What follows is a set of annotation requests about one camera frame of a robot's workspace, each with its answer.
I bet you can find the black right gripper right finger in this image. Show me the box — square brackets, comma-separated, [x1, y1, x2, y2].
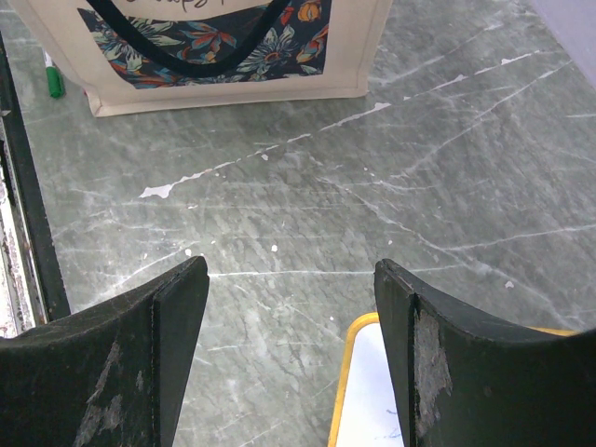
[374, 259, 595, 446]

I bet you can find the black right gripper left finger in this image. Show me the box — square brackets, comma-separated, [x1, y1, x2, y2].
[1, 257, 209, 446]

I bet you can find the beige canvas tote bag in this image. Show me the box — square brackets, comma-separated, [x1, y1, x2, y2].
[12, 1, 391, 117]

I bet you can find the yellow-framed small whiteboard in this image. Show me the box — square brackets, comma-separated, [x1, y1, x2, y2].
[327, 311, 578, 447]

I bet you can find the green-capped white marker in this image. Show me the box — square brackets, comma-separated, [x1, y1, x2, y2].
[43, 51, 65, 99]

